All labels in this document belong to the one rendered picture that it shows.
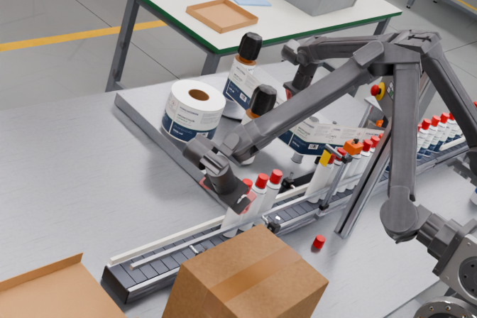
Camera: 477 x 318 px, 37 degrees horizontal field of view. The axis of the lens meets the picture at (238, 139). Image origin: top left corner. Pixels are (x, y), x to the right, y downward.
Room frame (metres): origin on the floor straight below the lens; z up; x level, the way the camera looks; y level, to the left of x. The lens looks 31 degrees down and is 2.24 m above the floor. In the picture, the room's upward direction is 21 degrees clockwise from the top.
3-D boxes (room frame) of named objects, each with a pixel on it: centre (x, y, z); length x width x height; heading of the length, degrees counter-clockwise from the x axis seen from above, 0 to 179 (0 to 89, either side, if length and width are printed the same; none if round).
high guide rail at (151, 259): (1.78, -0.17, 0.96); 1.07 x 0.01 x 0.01; 145
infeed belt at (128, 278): (2.04, -0.30, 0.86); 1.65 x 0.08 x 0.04; 145
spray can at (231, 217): (1.71, -0.07, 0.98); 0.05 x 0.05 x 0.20
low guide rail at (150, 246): (1.82, -0.11, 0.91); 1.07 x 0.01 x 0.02; 145
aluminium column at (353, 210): (1.99, -0.45, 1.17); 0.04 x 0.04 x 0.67; 55
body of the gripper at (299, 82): (2.08, -0.13, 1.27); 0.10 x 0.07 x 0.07; 146
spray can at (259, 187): (1.76, -0.11, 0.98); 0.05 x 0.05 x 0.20
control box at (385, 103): (2.08, -0.44, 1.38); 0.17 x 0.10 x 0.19; 20
